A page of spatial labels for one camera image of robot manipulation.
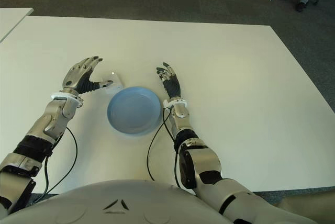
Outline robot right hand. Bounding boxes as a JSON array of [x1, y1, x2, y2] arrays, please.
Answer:
[[156, 61, 183, 100]]

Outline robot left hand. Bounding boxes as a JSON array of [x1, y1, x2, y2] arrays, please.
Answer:
[[62, 55, 114, 95]]

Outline white charger plug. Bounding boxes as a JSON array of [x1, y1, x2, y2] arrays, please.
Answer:
[[103, 71, 124, 95]]

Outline blue plate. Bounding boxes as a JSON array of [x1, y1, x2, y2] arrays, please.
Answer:
[[106, 85, 161, 136]]

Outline white side table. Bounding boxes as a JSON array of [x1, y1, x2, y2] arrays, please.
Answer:
[[0, 7, 34, 43]]

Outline grey robot torso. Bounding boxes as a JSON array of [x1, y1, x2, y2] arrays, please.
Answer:
[[5, 178, 236, 224]]

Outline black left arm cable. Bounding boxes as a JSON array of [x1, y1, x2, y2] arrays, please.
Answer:
[[33, 127, 78, 204]]

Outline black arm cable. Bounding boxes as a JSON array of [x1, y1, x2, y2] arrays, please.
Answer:
[[147, 107, 184, 188], [33, 127, 78, 204]]

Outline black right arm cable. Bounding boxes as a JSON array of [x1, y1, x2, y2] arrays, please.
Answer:
[[147, 107, 184, 188]]

